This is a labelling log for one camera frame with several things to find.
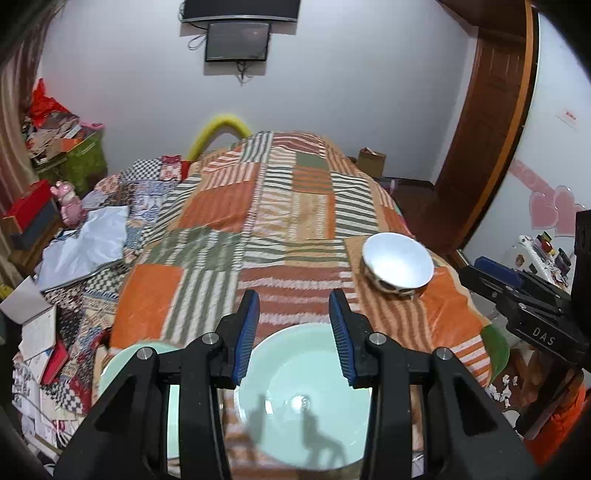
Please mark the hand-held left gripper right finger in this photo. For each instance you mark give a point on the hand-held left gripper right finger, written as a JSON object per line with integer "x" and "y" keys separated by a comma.
{"x": 341, "y": 337}

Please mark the dark grey box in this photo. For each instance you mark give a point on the dark grey box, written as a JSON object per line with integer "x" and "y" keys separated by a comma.
{"x": 37, "y": 230}

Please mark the orange green patchwork tablecloth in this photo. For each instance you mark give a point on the orange green patchwork tablecloth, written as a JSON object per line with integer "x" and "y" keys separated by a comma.
{"x": 277, "y": 221}

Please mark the wall-mounted black monitor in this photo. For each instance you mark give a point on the wall-mounted black monitor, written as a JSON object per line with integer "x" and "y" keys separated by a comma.
{"x": 240, "y": 9}

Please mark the pink heart wall decals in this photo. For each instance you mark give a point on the pink heart wall decals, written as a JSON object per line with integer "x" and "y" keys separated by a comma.
{"x": 542, "y": 210}

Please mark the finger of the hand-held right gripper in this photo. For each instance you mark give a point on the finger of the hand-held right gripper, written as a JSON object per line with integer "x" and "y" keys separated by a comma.
{"x": 496, "y": 268}
{"x": 482, "y": 284}

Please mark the brown wooden door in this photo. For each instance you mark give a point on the brown wooden door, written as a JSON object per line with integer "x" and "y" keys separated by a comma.
{"x": 489, "y": 115}

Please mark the pale blue shiny cloth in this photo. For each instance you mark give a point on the pale blue shiny cloth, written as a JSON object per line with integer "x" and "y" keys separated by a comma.
{"x": 92, "y": 240}

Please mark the cardboard box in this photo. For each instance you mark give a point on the cardboard box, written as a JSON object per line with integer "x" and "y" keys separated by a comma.
{"x": 371, "y": 161}

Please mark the yellow foam hoop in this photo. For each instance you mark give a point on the yellow foam hoop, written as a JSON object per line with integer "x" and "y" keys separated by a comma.
{"x": 221, "y": 122}

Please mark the white appliance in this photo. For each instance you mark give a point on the white appliance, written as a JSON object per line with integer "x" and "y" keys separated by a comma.
{"x": 526, "y": 258}

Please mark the checked patchwork quilt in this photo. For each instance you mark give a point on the checked patchwork quilt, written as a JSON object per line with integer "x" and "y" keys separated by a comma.
{"x": 147, "y": 198}

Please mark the striped curtain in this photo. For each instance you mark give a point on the striped curtain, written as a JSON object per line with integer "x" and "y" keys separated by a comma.
{"x": 14, "y": 115}

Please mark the black wall monitor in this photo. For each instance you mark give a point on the black wall monitor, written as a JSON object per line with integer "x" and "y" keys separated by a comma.
{"x": 238, "y": 41}

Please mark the white bowl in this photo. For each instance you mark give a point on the white bowl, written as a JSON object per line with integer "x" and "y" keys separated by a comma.
{"x": 397, "y": 263}

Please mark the pink toy figure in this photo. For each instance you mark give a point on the pink toy figure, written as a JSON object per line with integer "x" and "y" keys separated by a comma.
{"x": 69, "y": 203}

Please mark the red white wall sticker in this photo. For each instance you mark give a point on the red white wall sticker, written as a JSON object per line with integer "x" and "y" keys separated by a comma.
{"x": 569, "y": 119}

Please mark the pale green plate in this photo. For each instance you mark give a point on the pale green plate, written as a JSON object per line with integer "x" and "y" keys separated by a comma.
{"x": 115, "y": 362}
{"x": 295, "y": 369}

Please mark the pile of papers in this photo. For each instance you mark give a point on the pile of papers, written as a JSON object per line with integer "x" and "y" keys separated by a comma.
{"x": 51, "y": 124}

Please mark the green patterned box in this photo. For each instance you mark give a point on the green patterned box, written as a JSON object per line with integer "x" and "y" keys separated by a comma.
{"x": 87, "y": 161}

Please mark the red book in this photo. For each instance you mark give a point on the red book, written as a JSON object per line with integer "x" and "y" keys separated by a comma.
{"x": 55, "y": 362}

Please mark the open notebook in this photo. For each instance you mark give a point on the open notebook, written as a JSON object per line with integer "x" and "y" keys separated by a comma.
{"x": 37, "y": 327}

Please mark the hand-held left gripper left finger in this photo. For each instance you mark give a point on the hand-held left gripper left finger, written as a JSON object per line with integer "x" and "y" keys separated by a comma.
{"x": 244, "y": 337}

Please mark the red box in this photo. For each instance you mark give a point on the red box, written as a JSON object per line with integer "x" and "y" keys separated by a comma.
{"x": 27, "y": 203}

